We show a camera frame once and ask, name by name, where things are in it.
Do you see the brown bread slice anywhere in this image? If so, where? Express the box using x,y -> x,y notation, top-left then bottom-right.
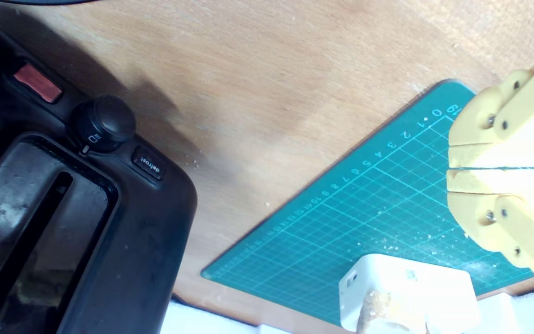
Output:
356,290 -> 430,334

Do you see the black two-slot toaster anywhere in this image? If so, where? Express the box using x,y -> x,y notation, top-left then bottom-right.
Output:
0,16 -> 198,334

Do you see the white block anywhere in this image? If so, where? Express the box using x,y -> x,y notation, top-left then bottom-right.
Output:
339,253 -> 481,334

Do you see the green cutting mat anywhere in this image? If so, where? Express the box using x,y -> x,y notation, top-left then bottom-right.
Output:
201,79 -> 534,328

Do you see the black plate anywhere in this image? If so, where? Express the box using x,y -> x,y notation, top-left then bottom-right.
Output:
0,0 -> 98,6

